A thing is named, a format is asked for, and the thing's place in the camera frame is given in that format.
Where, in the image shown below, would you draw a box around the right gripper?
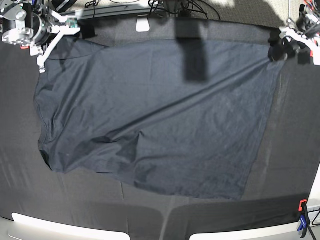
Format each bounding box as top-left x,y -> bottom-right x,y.
29,9 -> 81,73

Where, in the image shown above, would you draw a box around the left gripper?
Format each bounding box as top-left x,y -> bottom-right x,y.
268,18 -> 318,62

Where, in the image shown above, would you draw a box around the dark navy t-shirt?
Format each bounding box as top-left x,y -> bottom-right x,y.
34,38 -> 284,200

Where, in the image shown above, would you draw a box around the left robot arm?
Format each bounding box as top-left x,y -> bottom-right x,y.
268,0 -> 320,66

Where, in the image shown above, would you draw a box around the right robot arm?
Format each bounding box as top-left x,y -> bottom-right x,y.
0,0 -> 81,74

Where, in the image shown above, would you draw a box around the black power adapter box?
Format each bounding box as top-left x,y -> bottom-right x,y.
51,0 -> 77,13

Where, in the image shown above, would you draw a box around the black table cloth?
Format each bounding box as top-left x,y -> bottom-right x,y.
0,17 -> 320,240

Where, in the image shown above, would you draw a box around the red black clamp near-right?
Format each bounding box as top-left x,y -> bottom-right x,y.
298,199 -> 308,212

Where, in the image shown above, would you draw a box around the blue bar clamp near-right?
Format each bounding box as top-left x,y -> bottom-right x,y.
297,210 -> 310,239

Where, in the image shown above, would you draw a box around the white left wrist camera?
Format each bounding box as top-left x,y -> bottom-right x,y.
297,48 -> 312,66

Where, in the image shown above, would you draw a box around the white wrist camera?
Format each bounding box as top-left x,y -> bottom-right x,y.
297,48 -> 312,66
65,18 -> 78,28

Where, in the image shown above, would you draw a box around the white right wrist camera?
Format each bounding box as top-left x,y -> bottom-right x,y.
65,18 -> 78,28

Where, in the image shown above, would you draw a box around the aluminium frame rail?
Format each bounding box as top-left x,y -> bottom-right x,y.
61,5 -> 142,20

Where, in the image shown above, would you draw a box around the tangled black cables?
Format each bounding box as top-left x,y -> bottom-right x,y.
84,0 -> 226,21

